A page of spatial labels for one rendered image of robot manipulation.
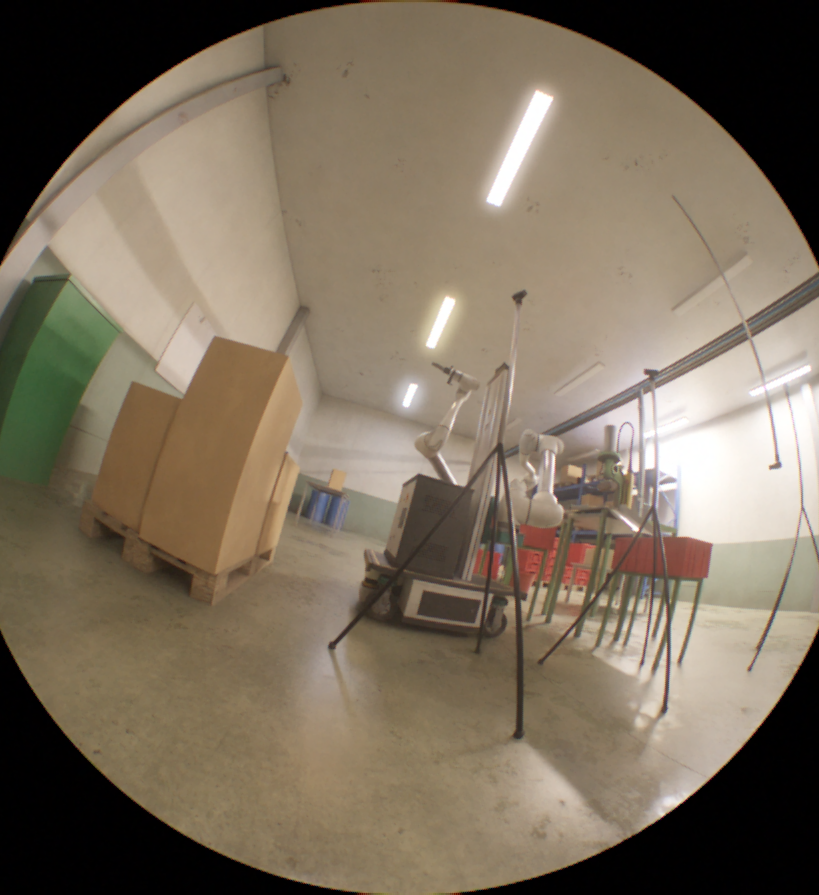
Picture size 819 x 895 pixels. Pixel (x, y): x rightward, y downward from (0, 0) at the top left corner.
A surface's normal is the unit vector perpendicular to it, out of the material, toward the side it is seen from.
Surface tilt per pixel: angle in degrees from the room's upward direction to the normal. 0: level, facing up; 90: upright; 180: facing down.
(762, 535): 90
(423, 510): 90
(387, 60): 180
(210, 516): 90
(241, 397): 90
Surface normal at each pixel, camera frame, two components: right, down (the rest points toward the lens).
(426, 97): -0.26, 0.93
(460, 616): 0.18, -0.22
